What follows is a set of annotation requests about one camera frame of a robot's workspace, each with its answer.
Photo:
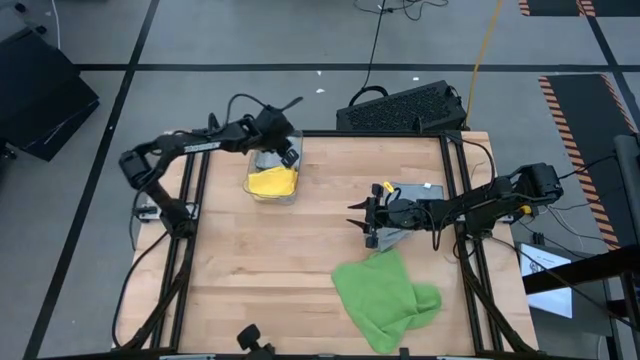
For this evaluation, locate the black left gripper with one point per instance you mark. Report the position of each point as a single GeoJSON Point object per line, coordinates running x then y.
{"type": "Point", "coordinates": [270, 130]}

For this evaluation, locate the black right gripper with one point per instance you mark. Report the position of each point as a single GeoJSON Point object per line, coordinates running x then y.
{"type": "Point", "coordinates": [395, 215]}

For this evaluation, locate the grey waffle-weave towel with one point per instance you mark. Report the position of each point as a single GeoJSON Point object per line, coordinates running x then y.
{"type": "Point", "coordinates": [267, 160]}

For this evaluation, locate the yellow microfiber towel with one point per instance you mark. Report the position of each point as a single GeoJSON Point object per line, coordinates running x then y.
{"type": "Point", "coordinates": [272, 182]}

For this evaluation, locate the smooth grey microfiber towel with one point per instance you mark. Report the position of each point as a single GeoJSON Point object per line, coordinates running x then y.
{"type": "Point", "coordinates": [420, 192]}

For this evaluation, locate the bright green microfiber towel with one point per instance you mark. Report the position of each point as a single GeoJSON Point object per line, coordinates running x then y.
{"type": "Point", "coordinates": [382, 300]}

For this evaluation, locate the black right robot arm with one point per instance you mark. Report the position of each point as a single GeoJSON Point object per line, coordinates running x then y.
{"type": "Point", "coordinates": [495, 200]}

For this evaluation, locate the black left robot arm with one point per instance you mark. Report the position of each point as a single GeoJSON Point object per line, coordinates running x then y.
{"type": "Point", "coordinates": [175, 150]}

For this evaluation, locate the clear plastic bin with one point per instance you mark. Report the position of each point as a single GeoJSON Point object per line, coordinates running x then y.
{"type": "Point", "coordinates": [272, 197]}

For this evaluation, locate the small white box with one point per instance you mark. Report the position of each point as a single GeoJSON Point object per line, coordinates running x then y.
{"type": "Point", "coordinates": [145, 212]}

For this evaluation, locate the black clamp knob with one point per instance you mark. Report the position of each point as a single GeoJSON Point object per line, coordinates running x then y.
{"type": "Point", "coordinates": [252, 340]}

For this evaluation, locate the white printed sign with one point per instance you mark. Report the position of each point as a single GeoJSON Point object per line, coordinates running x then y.
{"type": "Point", "coordinates": [547, 300]}

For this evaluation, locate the black metal beam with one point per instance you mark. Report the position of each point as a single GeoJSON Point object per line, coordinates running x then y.
{"type": "Point", "coordinates": [575, 272]}

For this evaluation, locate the black orange-striped floor mat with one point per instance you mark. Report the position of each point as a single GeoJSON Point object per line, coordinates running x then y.
{"type": "Point", "coordinates": [550, 6]}
{"type": "Point", "coordinates": [585, 125]}

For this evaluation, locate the large black case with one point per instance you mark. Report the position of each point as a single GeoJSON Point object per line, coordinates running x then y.
{"type": "Point", "coordinates": [40, 100]}

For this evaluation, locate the black metal table frame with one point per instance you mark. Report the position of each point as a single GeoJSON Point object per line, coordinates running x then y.
{"type": "Point", "coordinates": [325, 133]}

